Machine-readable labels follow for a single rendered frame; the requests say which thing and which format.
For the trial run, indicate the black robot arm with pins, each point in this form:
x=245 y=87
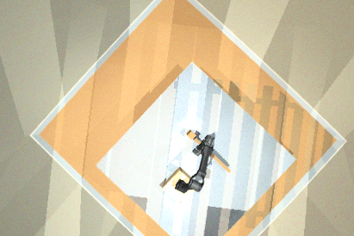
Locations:
x=206 y=151

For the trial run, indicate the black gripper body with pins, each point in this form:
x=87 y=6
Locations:
x=197 y=152

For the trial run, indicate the brown wooden post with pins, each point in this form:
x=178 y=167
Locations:
x=190 y=134

